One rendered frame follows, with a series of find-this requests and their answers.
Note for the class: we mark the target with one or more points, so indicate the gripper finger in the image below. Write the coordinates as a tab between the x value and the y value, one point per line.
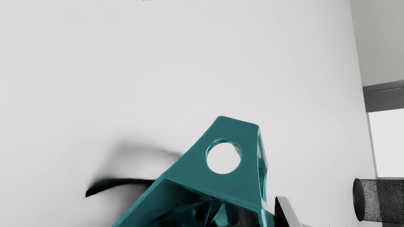
285	214

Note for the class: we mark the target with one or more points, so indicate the teal faceted mug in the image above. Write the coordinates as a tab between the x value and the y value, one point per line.
189	186

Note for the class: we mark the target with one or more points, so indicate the dark mesh pen holder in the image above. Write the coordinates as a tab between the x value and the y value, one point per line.
378	200

